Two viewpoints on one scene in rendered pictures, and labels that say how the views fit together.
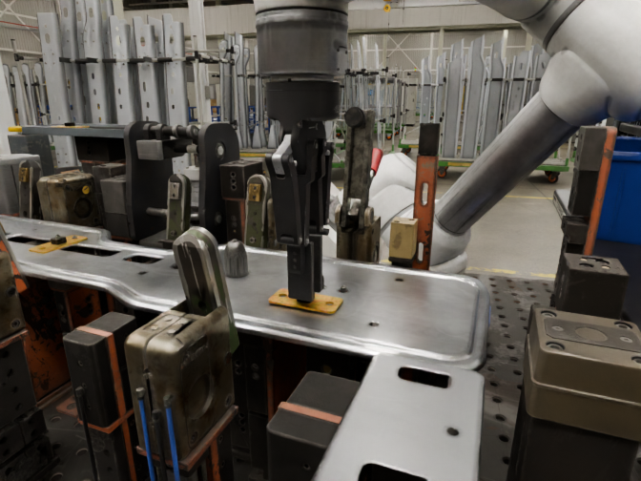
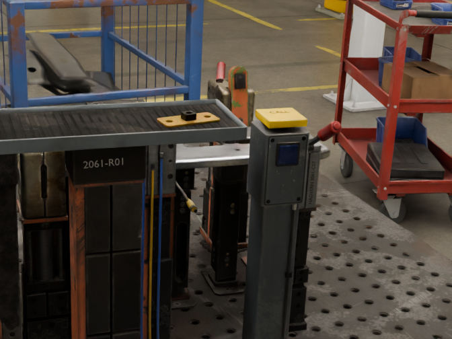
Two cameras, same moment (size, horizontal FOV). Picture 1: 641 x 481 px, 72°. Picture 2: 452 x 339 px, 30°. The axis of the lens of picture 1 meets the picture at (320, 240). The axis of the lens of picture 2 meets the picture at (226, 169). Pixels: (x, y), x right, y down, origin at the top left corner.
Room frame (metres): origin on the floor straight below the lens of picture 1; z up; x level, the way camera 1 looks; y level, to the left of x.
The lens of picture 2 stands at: (2.03, -0.06, 1.52)
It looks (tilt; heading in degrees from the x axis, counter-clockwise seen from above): 21 degrees down; 139
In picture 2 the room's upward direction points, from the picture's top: 3 degrees clockwise
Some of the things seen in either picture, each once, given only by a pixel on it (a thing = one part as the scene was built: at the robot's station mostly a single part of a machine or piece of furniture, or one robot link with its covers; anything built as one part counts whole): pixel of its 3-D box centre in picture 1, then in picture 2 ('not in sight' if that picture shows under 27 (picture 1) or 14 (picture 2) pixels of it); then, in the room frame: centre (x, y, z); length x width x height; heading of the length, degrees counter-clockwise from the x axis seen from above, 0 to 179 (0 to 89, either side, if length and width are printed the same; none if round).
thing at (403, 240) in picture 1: (397, 333); not in sight; (0.61, -0.12, 0.88); 0.04 x 0.04 x 0.36; 68
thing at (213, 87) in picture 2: not in sight; (225, 165); (0.73, 1.05, 0.88); 0.15 x 0.11 x 0.36; 158
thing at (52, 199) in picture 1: (78, 262); (44, 249); (0.90, 0.53, 0.89); 0.13 x 0.11 x 0.38; 158
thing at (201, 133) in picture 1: (190, 246); not in sight; (0.85, 0.26, 0.94); 0.18 x 0.13 x 0.49; 68
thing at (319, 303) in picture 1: (305, 297); not in sight; (0.48, 0.02, 1.01); 0.08 x 0.04 x 0.01; 68
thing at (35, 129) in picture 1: (102, 130); (104, 124); (1.09, 0.52, 1.16); 0.37 x 0.14 x 0.02; 68
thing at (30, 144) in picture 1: (44, 216); (270, 260); (1.18, 0.77, 0.92); 0.08 x 0.08 x 0.44; 68
